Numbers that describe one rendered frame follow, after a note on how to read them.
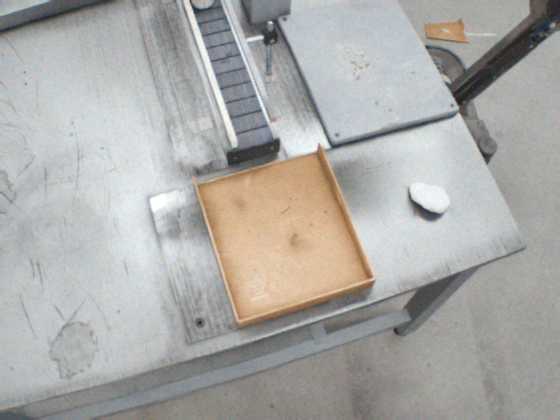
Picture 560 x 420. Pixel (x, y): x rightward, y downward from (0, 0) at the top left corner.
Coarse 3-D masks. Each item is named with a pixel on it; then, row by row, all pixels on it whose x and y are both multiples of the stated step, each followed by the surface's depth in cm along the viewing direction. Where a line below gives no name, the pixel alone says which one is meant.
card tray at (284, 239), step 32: (288, 160) 120; (320, 160) 120; (224, 192) 116; (256, 192) 116; (288, 192) 117; (320, 192) 117; (224, 224) 113; (256, 224) 113; (288, 224) 114; (320, 224) 114; (352, 224) 110; (224, 256) 110; (256, 256) 111; (288, 256) 111; (320, 256) 111; (352, 256) 111; (256, 288) 108; (288, 288) 108; (320, 288) 108; (352, 288) 106; (256, 320) 104
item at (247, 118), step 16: (208, 16) 130; (224, 16) 130; (208, 32) 128; (224, 32) 128; (208, 48) 126; (224, 48) 126; (224, 64) 124; (240, 64) 124; (224, 80) 122; (240, 80) 122; (224, 96) 120; (240, 96) 120; (256, 96) 120; (240, 112) 119; (256, 112) 119; (240, 128) 117; (256, 128) 117; (240, 144) 115; (256, 144) 116
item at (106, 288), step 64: (128, 0) 138; (320, 0) 140; (0, 64) 129; (64, 64) 129; (128, 64) 130; (192, 64) 130; (256, 64) 130; (0, 128) 122; (64, 128) 122; (128, 128) 122; (192, 128) 123; (320, 128) 123; (448, 128) 125; (0, 192) 115; (64, 192) 115; (128, 192) 116; (192, 192) 116; (384, 192) 118; (448, 192) 118; (0, 256) 109; (64, 256) 110; (128, 256) 110; (192, 256) 111; (384, 256) 112; (448, 256) 112; (0, 320) 104; (64, 320) 104; (128, 320) 105; (192, 320) 105; (320, 320) 107; (0, 384) 98; (64, 384) 99
